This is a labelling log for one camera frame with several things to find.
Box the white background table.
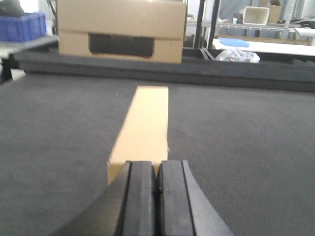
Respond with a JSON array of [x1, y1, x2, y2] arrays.
[[212, 37, 315, 57]]

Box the dark grey table edge rail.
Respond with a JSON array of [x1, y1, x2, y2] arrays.
[[13, 51, 315, 92]]

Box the beige plastic bin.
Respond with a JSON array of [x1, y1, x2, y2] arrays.
[[243, 6, 270, 25]]

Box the blue flat tray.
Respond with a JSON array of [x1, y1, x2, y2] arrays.
[[219, 38, 250, 48]]

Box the small brown cardboard package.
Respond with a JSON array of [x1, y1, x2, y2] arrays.
[[107, 86, 169, 183]]

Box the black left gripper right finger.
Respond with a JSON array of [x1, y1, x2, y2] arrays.
[[157, 160, 234, 236]]

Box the crumpled clear plastic bag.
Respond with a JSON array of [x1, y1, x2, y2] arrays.
[[215, 48, 260, 63]]

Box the blue plastic crate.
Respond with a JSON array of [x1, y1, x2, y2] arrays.
[[0, 12, 47, 43]]

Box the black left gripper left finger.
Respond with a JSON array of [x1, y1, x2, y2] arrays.
[[52, 161, 156, 236]]

